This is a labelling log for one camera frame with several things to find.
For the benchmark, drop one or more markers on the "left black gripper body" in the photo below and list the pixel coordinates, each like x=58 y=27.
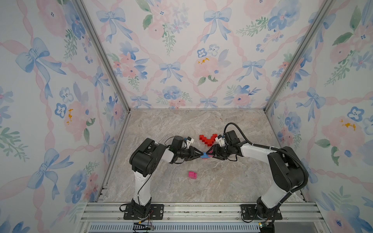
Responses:
x=185 y=154

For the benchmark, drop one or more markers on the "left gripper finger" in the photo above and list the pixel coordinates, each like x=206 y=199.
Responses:
x=193 y=157
x=196 y=151

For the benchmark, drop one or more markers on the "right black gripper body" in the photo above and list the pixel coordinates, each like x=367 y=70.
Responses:
x=221 y=152

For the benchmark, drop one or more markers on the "blue 2x4 lego brick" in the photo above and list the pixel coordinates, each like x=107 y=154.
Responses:
x=206 y=156

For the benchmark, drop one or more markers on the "red 2x4 lego brick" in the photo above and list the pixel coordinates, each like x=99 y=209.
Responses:
x=209 y=141

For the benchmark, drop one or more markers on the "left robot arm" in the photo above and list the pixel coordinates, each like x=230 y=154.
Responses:
x=144 y=161

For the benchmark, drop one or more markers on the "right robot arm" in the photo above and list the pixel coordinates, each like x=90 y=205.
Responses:
x=288 y=172

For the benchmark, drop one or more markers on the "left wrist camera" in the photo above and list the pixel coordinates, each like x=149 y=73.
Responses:
x=188 y=141

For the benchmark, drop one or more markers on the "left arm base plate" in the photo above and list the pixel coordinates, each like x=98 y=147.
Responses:
x=134 y=211

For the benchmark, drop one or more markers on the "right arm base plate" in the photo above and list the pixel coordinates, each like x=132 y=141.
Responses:
x=260 y=212

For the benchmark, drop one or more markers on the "aluminium front rail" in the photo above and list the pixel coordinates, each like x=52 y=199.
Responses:
x=202 y=218

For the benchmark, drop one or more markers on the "left corner aluminium post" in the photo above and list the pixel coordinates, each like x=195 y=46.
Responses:
x=87 y=22

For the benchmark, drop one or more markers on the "corner aluminium post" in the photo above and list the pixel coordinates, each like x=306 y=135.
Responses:
x=87 y=22
x=303 y=46

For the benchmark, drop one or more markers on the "right corner aluminium post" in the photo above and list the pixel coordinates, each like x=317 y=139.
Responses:
x=303 y=46

